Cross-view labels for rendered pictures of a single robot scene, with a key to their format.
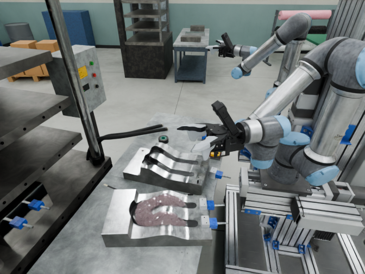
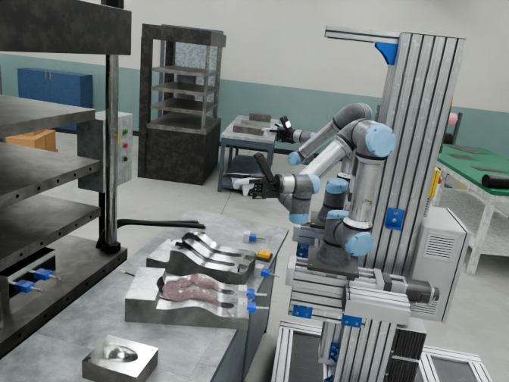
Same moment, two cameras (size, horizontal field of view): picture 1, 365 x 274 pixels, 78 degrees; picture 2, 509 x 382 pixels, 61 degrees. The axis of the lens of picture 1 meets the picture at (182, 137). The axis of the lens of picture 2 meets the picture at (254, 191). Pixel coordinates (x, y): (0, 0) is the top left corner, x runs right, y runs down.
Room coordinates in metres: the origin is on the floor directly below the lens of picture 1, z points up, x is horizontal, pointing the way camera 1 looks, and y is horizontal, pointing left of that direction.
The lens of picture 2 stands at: (-0.94, -0.02, 1.90)
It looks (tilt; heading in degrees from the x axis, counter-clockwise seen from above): 18 degrees down; 357
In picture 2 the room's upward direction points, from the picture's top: 6 degrees clockwise
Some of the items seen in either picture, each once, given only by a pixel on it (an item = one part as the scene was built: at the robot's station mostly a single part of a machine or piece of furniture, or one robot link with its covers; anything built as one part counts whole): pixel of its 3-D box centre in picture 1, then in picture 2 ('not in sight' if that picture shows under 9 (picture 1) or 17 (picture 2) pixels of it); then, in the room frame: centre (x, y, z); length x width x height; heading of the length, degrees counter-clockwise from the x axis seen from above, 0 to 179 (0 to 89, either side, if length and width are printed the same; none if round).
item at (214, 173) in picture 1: (220, 175); (267, 273); (1.02, -0.24, 0.83); 0.13 x 0.05 x 0.05; 68
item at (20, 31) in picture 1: (23, 41); not in sight; (6.72, 4.49, 0.44); 0.59 x 0.59 x 0.88
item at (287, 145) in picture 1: (293, 148); (339, 225); (0.81, -0.51, 1.20); 0.13 x 0.12 x 0.14; 16
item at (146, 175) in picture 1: (167, 164); (203, 255); (1.07, 0.10, 0.87); 0.50 x 0.26 x 0.14; 74
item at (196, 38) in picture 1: (193, 50); (251, 148); (5.60, -0.26, 0.46); 1.90 x 0.70 x 0.92; 174
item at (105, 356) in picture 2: not in sight; (121, 362); (0.29, 0.30, 0.84); 0.20 x 0.15 x 0.07; 74
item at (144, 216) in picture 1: (160, 209); (192, 287); (0.71, 0.11, 0.90); 0.26 x 0.18 x 0.08; 91
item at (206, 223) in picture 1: (214, 223); (253, 307); (0.66, -0.16, 0.86); 0.13 x 0.05 x 0.05; 91
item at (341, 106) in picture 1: (333, 122); (363, 190); (0.69, -0.54, 1.41); 0.15 x 0.12 x 0.55; 16
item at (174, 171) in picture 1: (169, 160); (205, 248); (1.06, 0.08, 0.92); 0.35 x 0.16 x 0.09; 74
